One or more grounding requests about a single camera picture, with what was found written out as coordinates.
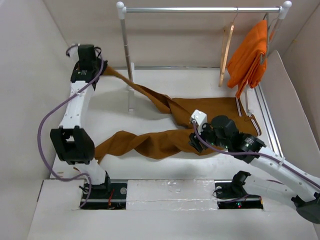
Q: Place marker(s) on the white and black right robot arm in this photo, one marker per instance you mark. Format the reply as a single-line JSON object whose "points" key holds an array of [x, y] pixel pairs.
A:
{"points": [[290, 186]]}

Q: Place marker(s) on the brown trousers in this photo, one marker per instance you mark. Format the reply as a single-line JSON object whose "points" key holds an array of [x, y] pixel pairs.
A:
{"points": [[160, 145]]}

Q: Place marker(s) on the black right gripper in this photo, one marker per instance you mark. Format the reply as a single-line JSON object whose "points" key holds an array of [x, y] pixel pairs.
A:
{"points": [[194, 142]]}

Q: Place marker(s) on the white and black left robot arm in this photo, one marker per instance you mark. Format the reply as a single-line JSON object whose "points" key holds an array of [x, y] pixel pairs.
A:
{"points": [[70, 140]]}

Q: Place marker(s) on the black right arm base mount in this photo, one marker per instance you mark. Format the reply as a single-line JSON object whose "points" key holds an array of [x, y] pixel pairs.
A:
{"points": [[230, 194]]}

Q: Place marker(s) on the empty wooden hanger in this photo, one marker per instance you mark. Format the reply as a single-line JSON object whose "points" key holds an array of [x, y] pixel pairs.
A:
{"points": [[226, 42]]}

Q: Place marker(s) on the white and metal clothes rack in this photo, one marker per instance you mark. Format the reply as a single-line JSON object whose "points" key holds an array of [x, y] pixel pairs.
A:
{"points": [[174, 46]]}

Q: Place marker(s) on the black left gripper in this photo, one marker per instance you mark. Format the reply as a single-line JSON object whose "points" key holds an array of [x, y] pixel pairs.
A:
{"points": [[104, 66]]}

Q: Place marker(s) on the orange hanging garment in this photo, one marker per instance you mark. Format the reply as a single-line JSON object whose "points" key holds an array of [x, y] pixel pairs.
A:
{"points": [[245, 67]]}

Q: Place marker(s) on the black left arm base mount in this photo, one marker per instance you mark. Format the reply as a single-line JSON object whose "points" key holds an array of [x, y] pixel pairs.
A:
{"points": [[102, 197]]}

